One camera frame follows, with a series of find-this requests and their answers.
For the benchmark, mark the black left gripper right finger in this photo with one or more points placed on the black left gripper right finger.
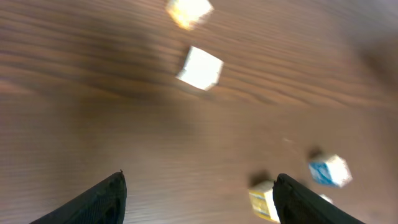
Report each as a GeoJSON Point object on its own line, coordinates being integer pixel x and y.
{"type": "Point", "coordinates": [296, 204]}

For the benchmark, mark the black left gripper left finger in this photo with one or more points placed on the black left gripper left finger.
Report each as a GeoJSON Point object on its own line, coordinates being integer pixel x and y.
{"type": "Point", "coordinates": [104, 203]}

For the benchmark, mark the wooden block yellow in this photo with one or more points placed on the wooden block yellow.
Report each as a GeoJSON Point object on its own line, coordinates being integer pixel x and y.
{"type": "Point", "coordinates": [261, 197]}

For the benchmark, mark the wooden block red side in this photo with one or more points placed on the wooden block red side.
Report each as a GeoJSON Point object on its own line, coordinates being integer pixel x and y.
{"type": "Point", "coordinates": [326, 198]}

